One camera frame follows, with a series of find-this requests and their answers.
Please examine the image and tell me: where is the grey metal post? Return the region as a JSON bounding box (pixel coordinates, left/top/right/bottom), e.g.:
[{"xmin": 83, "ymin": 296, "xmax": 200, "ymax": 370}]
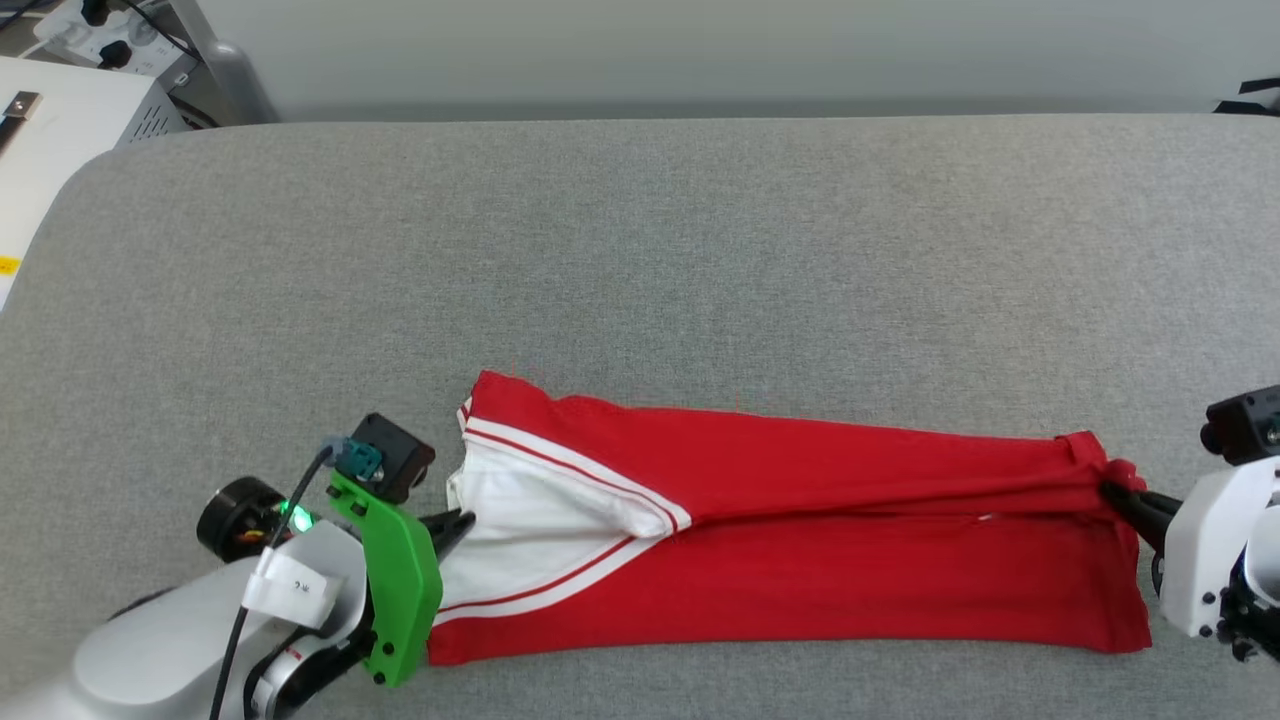
[{"xmin": 165, "ymin": 0, "xmax": 279, "ymax": 126}]

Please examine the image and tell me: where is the white metal appliance box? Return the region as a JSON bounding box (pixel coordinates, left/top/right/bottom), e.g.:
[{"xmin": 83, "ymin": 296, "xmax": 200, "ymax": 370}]
[{"xmin": 0, "ymin": 55, "xmax": 191, "ymax": 306}]

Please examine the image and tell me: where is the white paper cable label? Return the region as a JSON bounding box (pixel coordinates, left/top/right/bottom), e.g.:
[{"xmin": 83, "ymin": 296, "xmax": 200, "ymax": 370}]
[{"xmin": 242, "ymin": 548, "xmax": 341, "ymax": 631}]

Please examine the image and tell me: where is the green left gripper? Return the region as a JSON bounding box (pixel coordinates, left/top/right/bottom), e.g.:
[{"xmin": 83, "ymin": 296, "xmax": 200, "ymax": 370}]
[{"xmin": 328, "ymin": 470, "xmax": 477, "ymax": 689}]

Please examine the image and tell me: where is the white power strip with plugs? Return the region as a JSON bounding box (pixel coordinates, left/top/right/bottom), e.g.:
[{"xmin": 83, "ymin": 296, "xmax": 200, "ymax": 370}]
[{"xmin": 33, "ymin": 0, "xmax": 201, "ymax": 73}]

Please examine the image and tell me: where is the red white basketball jersey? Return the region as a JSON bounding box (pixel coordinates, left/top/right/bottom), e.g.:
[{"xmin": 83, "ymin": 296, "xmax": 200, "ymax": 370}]
[{"xmin": 427, "ymin": 370, "xmax": 1154, "ymax": 668}]

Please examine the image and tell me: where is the black object beside sofa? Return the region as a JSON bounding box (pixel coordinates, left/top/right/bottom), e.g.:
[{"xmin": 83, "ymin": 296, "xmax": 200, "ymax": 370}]
[{"xmin": 1213, "ymin": 78, "xmax": 1280, "ymax": 116}]

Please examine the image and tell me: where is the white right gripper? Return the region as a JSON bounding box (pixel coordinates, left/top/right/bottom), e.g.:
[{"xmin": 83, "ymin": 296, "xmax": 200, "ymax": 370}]
[{"xmin": 1100, "ymin": 455, "xmax": 1280, "ymax": 641}]

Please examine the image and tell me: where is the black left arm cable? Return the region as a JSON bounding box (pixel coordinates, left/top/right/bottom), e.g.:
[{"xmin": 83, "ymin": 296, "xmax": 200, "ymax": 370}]
[{"xmin": 208, "ymin": 440, "xmax": 346, "ymax": 720}]

